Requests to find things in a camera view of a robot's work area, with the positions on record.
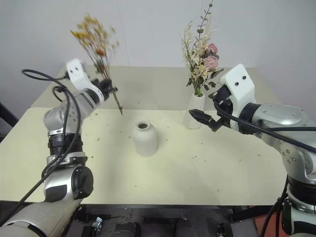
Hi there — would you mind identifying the black table frame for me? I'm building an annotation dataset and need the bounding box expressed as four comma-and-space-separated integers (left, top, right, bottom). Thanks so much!
0, 199, 279, 223

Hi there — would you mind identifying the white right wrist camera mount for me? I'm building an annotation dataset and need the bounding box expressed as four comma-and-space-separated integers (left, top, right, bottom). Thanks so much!
220, 63, 255, 130

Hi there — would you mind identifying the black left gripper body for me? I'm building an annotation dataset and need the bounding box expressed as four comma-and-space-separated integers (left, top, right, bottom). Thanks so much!
92, 78, 112, 101

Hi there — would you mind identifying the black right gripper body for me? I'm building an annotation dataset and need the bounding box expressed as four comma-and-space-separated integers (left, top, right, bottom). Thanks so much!
214, 97, 234, 128

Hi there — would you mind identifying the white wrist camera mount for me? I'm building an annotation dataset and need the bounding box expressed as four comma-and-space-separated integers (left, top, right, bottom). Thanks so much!
220, 63, 255, 130
65, 58, 105, 107

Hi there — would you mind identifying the yellow dried flower bouquet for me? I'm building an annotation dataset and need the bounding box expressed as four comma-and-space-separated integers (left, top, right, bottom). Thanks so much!
70, 14, 124, 116

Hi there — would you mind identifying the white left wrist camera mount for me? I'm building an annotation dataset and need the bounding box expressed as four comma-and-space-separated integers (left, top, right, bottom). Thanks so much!
65, 58, 105, 107

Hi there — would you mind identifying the slim white vase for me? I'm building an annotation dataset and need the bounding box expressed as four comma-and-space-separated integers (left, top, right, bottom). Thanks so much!
182, 92, 206, 130

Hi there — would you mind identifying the wide white vase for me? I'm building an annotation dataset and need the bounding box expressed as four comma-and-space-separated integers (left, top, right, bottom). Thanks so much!
131, 119, 158, 158

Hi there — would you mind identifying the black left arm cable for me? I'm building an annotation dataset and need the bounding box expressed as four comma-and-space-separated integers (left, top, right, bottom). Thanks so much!
0, 69, 82, 223

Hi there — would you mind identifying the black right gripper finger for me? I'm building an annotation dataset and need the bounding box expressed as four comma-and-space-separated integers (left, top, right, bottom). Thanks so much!
188, 109, 223, 132
208, 84, 231, 101

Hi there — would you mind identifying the dark rounded shape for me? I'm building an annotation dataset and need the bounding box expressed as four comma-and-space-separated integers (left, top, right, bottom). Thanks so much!
112, 221, 142, 237

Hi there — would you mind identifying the pink and cream flower bouquet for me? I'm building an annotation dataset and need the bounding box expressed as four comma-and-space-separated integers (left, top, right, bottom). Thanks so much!
180, 0, 225, 96

